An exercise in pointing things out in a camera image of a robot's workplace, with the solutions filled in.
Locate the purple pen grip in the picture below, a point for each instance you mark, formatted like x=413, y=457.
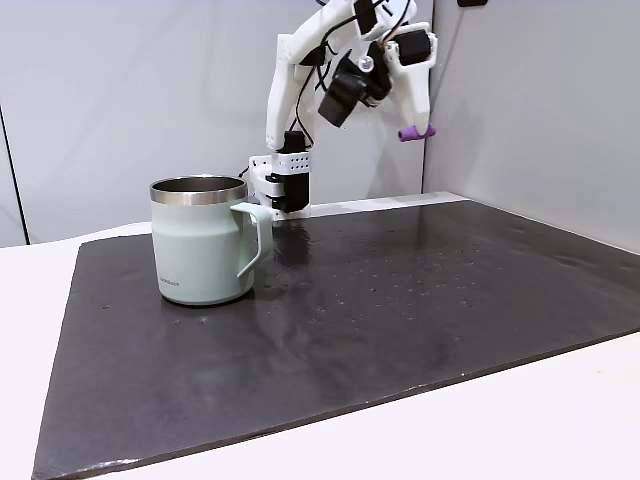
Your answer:
x=414, y=134

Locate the pale green steel mug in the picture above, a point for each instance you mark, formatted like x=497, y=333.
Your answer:
x=192, y=250

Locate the black table mat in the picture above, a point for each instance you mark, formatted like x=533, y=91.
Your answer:
x=320, y=350

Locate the black camera box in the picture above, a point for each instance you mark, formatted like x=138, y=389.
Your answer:
x=340, y=97

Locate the black wall-mounted object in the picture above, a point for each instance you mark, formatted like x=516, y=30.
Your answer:
x=472, y=2

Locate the black wall seam strip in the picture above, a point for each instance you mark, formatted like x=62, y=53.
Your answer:
x=14, y=175

